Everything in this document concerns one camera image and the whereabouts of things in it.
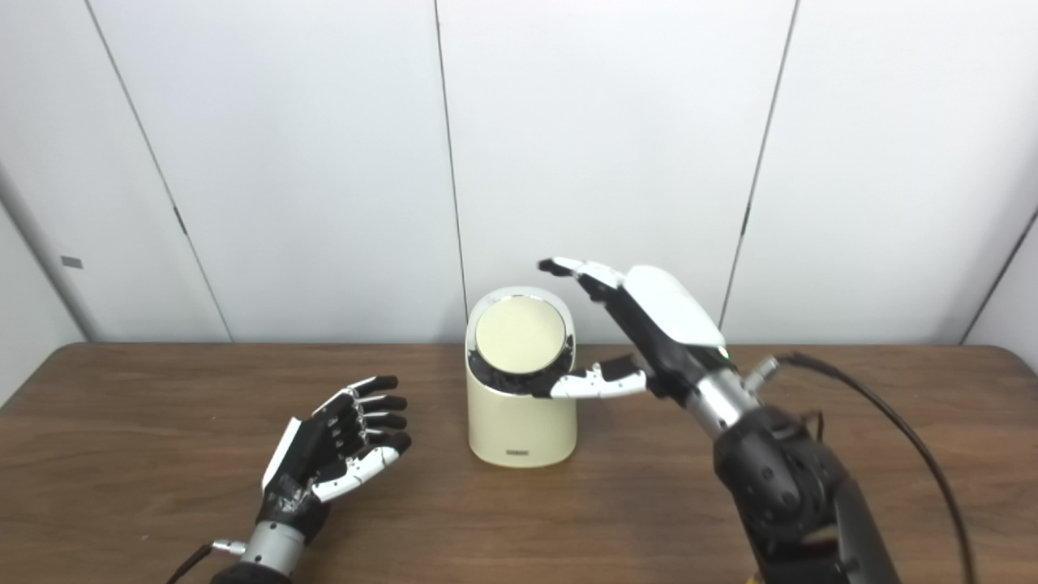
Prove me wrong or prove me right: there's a cream-colored bin body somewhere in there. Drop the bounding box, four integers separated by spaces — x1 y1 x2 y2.
465 286 578 469

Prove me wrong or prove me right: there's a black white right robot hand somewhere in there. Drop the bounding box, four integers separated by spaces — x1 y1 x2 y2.
538 257 727 400

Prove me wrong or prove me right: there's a black bin liner bag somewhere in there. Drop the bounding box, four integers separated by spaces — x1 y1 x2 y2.
469 349 575 397

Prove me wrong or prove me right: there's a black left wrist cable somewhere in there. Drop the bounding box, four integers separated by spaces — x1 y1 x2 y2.
166 539 247 584

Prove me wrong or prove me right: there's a cream round bin lid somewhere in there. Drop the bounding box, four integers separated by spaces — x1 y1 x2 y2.
474 295 568 375

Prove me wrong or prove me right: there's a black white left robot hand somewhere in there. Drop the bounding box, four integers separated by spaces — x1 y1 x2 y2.
258 375 412 543

